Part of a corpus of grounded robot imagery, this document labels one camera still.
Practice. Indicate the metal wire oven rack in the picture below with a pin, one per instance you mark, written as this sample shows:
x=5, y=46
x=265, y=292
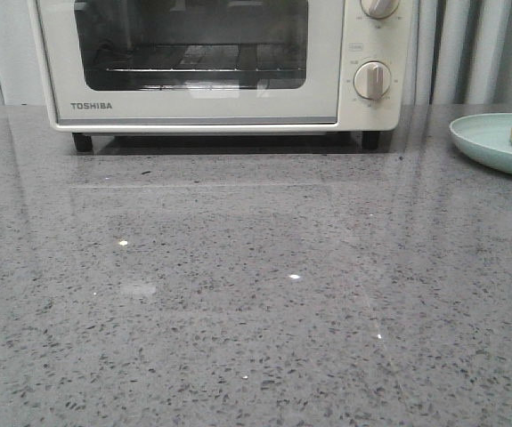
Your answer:
x=180, y=66

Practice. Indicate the cream oven knob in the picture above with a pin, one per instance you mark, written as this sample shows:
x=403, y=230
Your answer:
x=379, y=9
x=372, y=80

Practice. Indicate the cream Toshiba toaster oven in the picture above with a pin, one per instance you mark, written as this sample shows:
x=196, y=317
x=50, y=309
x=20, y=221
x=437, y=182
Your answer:
x=364, y=40

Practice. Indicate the light green round plate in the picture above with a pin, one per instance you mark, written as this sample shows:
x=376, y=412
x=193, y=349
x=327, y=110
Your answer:
x=485, y=138

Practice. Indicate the upper cream oven knob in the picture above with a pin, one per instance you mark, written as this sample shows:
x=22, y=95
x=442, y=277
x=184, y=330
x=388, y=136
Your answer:
x=379, y=9

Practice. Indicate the lower cream oven knob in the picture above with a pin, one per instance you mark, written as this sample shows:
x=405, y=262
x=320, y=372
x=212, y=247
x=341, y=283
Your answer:
x=372, y=80

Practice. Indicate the glass oven door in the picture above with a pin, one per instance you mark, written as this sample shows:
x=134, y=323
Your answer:
x=72, y=31

